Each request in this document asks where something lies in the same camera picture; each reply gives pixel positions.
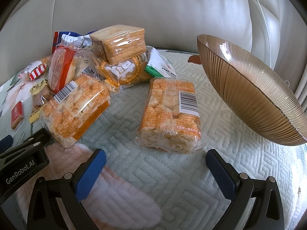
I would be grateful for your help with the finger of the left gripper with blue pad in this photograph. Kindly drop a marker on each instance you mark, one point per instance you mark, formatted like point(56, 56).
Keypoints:
point(6, 143)

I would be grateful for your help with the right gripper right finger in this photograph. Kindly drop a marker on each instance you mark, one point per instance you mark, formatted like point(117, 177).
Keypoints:
point(239, 188)

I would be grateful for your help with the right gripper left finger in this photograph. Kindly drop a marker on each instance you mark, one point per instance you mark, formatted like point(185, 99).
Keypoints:
point(72, 188)

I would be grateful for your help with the red white striped snack bag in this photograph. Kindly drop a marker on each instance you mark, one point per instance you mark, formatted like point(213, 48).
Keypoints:
point(34, 70)

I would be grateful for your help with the orange rice cake pack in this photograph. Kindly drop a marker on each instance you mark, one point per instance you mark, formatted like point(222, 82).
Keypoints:
point(74, 108)
point(171, 119)

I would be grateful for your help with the red bun packet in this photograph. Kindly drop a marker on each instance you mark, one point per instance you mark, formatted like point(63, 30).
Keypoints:
point(61, 69)

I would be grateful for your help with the amber ribbed glass bowl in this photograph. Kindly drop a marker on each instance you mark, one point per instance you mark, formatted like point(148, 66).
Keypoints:
point(253, 91)

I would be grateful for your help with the blue white chip bag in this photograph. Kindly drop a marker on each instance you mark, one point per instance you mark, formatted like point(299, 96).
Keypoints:
point(71, 39)

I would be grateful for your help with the toast cracker pack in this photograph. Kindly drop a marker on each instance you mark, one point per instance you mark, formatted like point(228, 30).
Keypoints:
point(119, 42)

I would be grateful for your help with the white green snack packet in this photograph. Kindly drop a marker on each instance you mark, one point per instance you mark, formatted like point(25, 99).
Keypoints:
point(158, 65)

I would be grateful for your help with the small red snack packet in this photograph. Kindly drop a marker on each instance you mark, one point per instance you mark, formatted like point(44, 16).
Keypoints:
point(17, 115)

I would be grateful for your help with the yellow label snack packet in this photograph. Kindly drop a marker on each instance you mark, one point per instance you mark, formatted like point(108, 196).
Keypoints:
point(41, 94)

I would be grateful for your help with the round biscuit bag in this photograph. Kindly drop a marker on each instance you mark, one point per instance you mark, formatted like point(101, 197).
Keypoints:
point(124, 74)

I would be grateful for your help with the beige leather headboard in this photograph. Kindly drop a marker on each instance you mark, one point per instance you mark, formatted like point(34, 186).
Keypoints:
point(272, 30)

